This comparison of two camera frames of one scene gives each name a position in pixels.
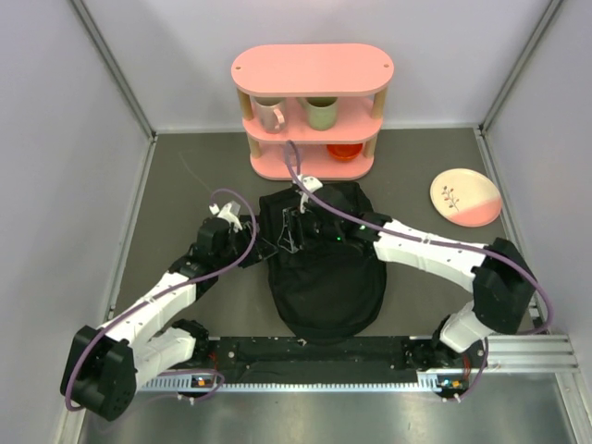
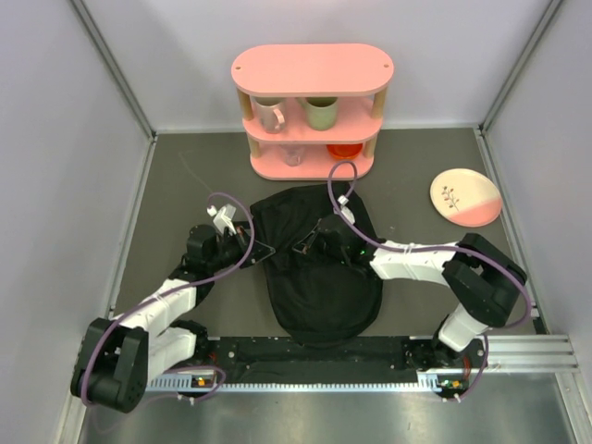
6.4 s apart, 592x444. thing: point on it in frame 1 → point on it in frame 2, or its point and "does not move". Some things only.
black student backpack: x=327 y=289 does not move
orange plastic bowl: x=344 y=152 does not move
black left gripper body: x=238 y=246 does not move
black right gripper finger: x=290 y=239 → x=302 y=245
